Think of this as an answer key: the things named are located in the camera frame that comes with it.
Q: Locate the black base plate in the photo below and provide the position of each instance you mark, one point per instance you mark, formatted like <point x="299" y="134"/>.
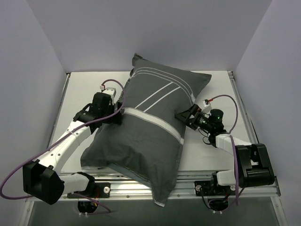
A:
<point x="97" y="190"/>
<point x="208" y="188"/>

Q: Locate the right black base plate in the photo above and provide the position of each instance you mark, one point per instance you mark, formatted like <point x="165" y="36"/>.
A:
<point x="208" y="188"/>

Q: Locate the aluminium rail frame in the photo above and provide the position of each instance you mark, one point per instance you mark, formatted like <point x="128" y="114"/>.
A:
<point x="132" y="201"/>

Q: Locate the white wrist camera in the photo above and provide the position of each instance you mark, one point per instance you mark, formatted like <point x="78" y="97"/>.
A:
<point x="108" y="91"/>
<point x="206" y="106"/>

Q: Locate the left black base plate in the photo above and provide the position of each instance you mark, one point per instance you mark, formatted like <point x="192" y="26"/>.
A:
<point x="97" y="190"/>

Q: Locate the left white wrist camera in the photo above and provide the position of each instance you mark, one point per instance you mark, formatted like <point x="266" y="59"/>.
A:
<point x="108" y="91"/>

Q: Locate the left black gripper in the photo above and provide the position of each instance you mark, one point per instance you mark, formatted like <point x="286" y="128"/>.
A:
<point x="118" y="113"/>

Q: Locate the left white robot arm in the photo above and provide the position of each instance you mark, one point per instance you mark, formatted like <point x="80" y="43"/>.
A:
<point x="42" y="177"/>

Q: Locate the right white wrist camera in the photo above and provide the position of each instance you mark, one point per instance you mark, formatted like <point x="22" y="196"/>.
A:
<point x="206" y="106"/>

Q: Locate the pillowcase grey outside blue inside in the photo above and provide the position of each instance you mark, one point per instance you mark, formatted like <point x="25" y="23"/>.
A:
<point x="147" y="145"/>

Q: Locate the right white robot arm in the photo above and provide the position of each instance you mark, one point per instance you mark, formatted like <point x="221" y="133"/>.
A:
<point x="252" y="166"/>

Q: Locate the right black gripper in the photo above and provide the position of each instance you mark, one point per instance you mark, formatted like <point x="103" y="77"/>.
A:
<point x="194" y="117"/>

